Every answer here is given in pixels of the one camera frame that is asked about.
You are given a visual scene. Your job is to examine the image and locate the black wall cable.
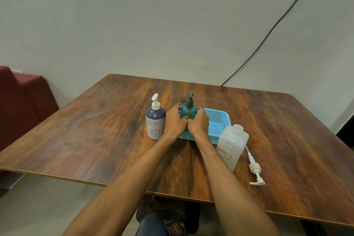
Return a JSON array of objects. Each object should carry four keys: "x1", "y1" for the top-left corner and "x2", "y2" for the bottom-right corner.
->
[{"x1": 221, "y1": 0, "x2": 320, "y2": 87}]

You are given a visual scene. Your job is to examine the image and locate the brown checkered cloth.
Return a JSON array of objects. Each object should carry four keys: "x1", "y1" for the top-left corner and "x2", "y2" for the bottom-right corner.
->
[{"x1": 165, "y1": 222, "x2": 188, "y2": 236}]

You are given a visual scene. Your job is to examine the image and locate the person's right hand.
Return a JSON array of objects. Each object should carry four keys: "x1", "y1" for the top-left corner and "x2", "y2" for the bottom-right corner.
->
[{"x1": 187, "y1": 107, "x2": 210, "y2": 142}]

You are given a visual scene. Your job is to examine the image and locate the small navy white floral bottle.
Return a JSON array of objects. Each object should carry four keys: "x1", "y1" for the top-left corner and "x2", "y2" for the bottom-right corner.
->
[{"x1": 145, "y1": 107, "x2": 167, "y2": 140}]

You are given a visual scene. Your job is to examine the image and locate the person's left leg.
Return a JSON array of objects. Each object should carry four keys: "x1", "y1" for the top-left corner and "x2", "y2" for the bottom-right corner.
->
[{"x1": 135, "y1": 212, "x2": 169, "y2": 236}]

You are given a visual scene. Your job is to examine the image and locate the blue plastic basket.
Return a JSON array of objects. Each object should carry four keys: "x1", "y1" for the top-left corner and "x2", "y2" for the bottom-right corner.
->
[{"x1": 178, "y1": 107, "x2": 232, "y2": 146}]

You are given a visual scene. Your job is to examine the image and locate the green pump cap yellow tube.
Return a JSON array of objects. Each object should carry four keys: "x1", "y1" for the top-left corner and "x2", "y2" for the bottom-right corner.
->
[{"x1": 185, "y1": 91, "x2": 195, "y2": 108}]

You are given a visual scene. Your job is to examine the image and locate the dark red sofa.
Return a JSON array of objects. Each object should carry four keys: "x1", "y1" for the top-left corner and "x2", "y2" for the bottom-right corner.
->
[{"x1": 0, "y1": 66, "x2": 60, "y2": 178}]

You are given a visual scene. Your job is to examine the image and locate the large translucent bottle yellow liquid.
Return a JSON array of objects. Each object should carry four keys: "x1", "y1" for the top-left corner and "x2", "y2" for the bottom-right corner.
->
[{"x1": 216, "y1": 124, "x2": 250, "y2": 173}]

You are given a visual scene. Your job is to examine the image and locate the person's left hand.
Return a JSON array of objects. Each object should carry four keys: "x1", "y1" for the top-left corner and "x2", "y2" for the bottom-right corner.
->
[{"x1": 162, "y1": 103, "x2": 189, "y2": 142}]

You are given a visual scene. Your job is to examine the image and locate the black table support post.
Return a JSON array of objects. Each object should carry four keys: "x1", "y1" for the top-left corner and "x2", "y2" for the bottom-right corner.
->
[{"x1": 184, "y1": 201, "x2": 201, "y2": 234}]

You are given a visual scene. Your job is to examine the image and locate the person's right forearm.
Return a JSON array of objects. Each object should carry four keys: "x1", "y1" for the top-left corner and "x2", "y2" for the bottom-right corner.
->
[{"x1": 195, "y1": 135, "x2": 281, "y2": 236}]

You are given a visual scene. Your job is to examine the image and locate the small green plastic bottle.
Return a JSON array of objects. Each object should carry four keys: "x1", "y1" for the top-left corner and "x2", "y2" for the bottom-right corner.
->
[{"x1": 180, "y1": 105, "x2": 198, "y2": 131}]

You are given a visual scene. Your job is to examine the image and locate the white flat board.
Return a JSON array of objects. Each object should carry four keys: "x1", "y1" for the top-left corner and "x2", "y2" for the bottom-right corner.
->
[{"x1": 0, "y1": 172, "x2": 27, "y2": 190}]

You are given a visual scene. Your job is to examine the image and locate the large white pump cap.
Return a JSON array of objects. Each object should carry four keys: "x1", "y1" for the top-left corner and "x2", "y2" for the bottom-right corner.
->
[{"x1": 244, "y1": 145, "x2": 266, "y2": 187}]

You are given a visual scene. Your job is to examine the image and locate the small white pump cap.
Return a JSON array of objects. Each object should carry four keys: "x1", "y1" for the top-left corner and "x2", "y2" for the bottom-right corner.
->
[{"x1": 151, "y1": 93, "x2": 161, "y2": 111}]

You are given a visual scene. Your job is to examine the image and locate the person's left forearm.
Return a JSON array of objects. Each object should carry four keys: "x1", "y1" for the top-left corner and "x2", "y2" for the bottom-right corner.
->
[{"x1": 62, "y1": 133, "x2": 176, "y2": 236}]

